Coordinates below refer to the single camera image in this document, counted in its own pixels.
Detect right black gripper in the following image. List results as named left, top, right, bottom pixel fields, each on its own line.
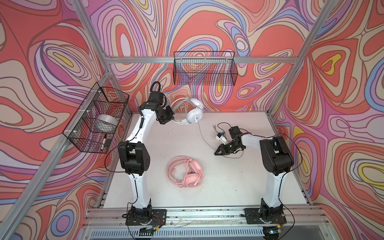
left=214, top=140, right=242, bottom=156

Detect grey headphone cable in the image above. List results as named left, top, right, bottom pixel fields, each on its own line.
left=195, top=121, right=244, bottom=160

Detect pink headphones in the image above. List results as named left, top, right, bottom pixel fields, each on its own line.
left=166, top=156, right=205, bottom=188

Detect white headphones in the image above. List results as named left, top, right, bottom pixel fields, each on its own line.
left=171, top=97, right=204, bottom=125

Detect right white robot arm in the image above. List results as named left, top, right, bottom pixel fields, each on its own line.
left=215, top=126, right=294, bottom=226

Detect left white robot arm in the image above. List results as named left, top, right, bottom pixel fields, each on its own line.
left=118, top=81, right=174, bottom=225

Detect grey tape roll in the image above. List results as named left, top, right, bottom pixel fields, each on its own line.
left=93, top=114, right=118, bottom=134

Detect marker pen in basket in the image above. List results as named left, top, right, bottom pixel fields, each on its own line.
left=101, top=134, right=107, bottom=151

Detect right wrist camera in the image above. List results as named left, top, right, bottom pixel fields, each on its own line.
left=216, top=132, right=229, bottom=145

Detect black wire basket back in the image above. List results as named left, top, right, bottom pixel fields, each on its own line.
left=173, top=50, right=238, bottom=86

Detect black wire basket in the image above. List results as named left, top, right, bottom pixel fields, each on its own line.
left=173, top=50, right=238, bottom=86
left=63, top=83, right=130, bottom=154

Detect black wire basket left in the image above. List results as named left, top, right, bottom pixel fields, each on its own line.
left=63, top=83, right=130, bottom=154

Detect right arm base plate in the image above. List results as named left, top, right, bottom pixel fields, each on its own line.
left=242, top=208, right=287, bottom=225

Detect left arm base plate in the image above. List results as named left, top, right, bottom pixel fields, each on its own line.
left=125, top=209, right=167, bottom=227

